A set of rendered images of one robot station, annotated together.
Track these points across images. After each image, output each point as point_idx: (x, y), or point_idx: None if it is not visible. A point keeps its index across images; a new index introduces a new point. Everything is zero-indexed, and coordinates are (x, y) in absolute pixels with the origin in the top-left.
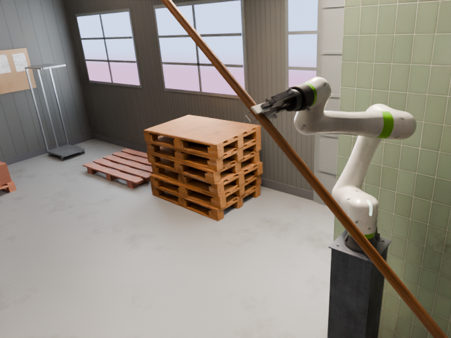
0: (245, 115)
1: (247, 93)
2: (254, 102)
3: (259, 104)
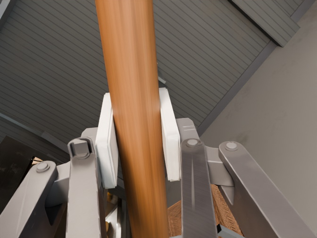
0: (161, 88)
1: (97, 18)
2: (109, 89)
3: (100, 119)
